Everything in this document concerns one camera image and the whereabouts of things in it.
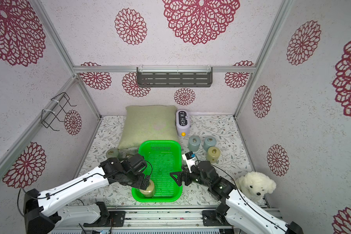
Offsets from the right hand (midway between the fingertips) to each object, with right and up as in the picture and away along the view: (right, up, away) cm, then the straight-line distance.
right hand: (175, 170), depth 73 cm
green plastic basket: (-9, +1, +25) cm, 27 cm away
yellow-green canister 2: (+23, +6, +16) cm, 29 cm away
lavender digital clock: (+6, +25, +30) cm, 40 cm away
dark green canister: (-38, +6, +16) cm, 42 cm away
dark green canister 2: (-28, +6, +17) cm, 33 cm away
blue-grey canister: (+22, +12, +22) cm, 34 cm away
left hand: (-18, -7, +1) cm, 19 cm away
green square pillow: (-22, +25, +27) cm, 43 cm away
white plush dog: (+37, -5, -7) cm, 38 cm away
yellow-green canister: (-13, -11, +1) cm, 17 cm away
